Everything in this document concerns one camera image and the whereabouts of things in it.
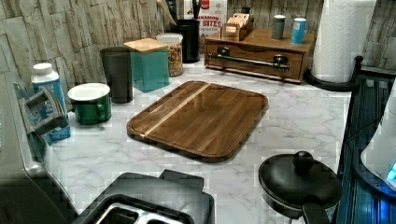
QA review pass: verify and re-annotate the wooden tea bag organizer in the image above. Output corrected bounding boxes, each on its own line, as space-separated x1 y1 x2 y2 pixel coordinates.
220 13 254 41

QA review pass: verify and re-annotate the cinnamon bites cereal box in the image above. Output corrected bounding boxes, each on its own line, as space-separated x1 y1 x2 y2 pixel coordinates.
183 0 227 36

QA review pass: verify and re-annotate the blue shaker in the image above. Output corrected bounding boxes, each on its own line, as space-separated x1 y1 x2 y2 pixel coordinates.
290 18 306 44

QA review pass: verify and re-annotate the grey appliance with lever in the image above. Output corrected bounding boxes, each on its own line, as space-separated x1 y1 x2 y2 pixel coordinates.
0 73 78 224

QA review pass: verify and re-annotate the grey shaker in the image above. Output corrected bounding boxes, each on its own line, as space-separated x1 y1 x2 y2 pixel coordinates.
272 15 286 40

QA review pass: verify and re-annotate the black paper towel holder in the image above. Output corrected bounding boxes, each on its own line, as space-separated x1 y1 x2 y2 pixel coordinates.
304 55 363 92

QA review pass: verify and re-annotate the wooden drawer box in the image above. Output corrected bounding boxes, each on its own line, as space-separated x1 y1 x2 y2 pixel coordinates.
205 28 316 84

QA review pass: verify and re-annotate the black pan with lid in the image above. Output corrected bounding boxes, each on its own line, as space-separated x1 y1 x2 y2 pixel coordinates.
258 150 343 224

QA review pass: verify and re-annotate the dark dish drying rack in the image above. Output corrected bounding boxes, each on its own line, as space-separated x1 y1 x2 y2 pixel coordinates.
334 65 396 224

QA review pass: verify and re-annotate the white paper towel roll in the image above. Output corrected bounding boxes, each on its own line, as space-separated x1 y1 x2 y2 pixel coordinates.
311 0 376 83

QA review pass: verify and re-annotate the glass cereal jar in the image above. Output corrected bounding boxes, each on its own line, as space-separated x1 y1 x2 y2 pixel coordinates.
156 33 183 77

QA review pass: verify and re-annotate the blue white salt container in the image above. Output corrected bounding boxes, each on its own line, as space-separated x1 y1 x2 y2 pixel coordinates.
30 63 72 143

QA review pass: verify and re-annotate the dark grey tumbler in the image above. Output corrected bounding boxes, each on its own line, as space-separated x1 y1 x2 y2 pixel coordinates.
100 47 133 104

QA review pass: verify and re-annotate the black utensil holder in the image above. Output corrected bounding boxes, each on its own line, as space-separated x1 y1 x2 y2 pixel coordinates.
173 20 200 63

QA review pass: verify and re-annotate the wooden cutting board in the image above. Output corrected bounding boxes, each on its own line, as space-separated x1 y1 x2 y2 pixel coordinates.
127 81 268 161

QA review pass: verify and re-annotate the green enamel mug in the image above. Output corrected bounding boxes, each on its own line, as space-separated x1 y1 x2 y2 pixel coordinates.
67 83 111 125

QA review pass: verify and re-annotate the white appliance with blue light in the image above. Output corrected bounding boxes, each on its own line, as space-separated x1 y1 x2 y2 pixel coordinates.
361 86 396 190

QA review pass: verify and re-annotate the teal canister with wooden lid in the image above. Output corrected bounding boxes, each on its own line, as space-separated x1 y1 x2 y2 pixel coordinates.
124 38 169 92

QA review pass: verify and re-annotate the black silver toaster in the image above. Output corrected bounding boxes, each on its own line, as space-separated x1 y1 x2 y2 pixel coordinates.
72 170 215 224

